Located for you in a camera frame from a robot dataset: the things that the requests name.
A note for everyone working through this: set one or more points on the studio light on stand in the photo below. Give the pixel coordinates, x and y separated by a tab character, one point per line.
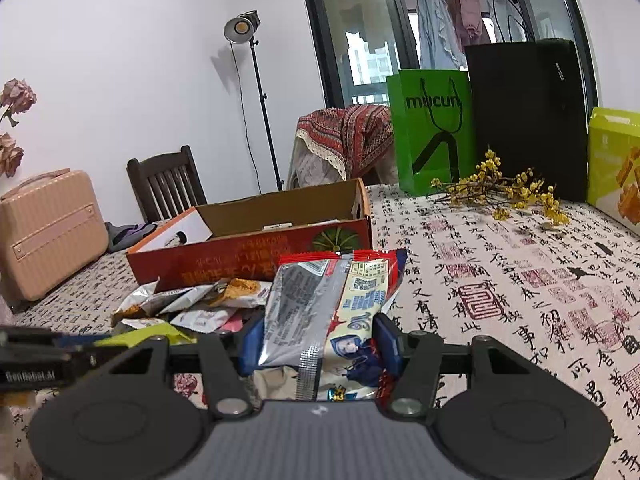
240	27

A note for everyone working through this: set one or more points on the red patterned blanket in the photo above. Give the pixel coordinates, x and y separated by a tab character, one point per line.
350	135

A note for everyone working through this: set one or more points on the grey purple cloth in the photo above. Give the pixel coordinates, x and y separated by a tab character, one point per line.
130	235

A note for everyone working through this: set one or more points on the dried pink flowers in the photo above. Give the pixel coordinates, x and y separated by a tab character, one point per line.
17	95

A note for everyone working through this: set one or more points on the red blue cartoon snack packet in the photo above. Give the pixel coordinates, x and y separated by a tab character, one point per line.
320	300

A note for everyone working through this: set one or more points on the pink suitcase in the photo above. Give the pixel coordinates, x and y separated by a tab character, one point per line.
50	240

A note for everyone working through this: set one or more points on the pink hanging garment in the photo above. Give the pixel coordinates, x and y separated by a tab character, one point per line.
467	15

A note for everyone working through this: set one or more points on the orange cardboard box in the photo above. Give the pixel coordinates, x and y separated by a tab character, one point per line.
225	260

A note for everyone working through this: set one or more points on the pile of snack packets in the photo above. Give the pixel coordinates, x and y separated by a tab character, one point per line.
200	317

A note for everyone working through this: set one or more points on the pink box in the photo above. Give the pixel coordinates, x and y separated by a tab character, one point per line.
231	324

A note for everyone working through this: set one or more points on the green paper bag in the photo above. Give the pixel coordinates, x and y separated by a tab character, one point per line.
400	135

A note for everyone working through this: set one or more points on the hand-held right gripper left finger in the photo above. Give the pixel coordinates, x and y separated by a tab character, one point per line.
250	350

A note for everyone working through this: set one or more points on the yellow-green gift box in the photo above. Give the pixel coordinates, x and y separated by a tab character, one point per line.
605	170

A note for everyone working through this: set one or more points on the blue hanging garment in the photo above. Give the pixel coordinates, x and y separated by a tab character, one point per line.
435	30

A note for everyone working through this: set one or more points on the calligraphy print tablecloth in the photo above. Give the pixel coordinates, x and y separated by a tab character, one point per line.
500	270

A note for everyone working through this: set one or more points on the black paper bag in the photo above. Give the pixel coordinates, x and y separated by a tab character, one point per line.
525	120

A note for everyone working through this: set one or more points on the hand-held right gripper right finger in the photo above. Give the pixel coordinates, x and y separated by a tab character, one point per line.
387	345

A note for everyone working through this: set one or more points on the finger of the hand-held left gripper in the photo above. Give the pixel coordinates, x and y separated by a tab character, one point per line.
50	340

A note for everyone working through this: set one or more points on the dark window frame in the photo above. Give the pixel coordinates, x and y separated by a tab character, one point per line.
311	10

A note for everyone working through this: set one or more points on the yellow-green snack packet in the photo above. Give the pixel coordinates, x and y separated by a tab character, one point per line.
150	332

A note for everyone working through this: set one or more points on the yellow flower branch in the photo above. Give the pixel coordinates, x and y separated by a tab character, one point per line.
500	187

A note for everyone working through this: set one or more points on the dark wooden chair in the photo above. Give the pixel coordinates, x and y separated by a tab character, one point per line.
165	180

